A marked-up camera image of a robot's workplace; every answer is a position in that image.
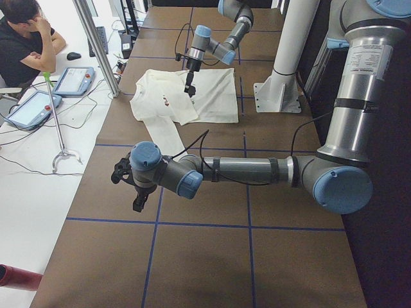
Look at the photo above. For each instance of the black box white label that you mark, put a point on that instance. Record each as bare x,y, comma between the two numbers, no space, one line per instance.
126,45

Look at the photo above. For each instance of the near blue teach pendant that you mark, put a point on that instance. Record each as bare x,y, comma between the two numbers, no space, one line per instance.
32,112

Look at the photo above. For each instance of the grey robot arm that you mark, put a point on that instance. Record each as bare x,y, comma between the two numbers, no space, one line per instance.
277,135
225,51

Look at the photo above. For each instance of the grey aluminium frame post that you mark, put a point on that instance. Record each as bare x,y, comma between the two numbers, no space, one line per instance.
85,16

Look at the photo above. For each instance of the far blue teach pendant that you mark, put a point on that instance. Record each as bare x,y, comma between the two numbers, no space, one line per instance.
74,82

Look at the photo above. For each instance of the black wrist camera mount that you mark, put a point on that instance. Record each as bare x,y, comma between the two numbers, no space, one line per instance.
123,171

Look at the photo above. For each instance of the red fire extinguisher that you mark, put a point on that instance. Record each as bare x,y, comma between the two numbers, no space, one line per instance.
17,278

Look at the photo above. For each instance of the cream long-sleeve cat shirt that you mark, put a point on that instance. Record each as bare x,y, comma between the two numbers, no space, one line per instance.
160,102

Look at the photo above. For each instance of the metal reacher grabber stick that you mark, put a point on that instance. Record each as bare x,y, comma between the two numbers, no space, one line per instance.
64,153

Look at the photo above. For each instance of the seated person in black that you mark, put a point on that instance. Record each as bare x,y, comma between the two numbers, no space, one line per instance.
29,45

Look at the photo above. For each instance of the white pedestal mounting base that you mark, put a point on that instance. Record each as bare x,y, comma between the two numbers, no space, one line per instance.
279,92

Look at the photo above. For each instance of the blue teach pendant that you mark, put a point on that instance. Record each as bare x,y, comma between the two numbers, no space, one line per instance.
74,82
32,112

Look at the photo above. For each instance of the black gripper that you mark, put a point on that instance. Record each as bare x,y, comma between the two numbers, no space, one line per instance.
141,191
193,65

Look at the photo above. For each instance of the black computer mouse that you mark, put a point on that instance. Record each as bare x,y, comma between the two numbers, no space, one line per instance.
73,56

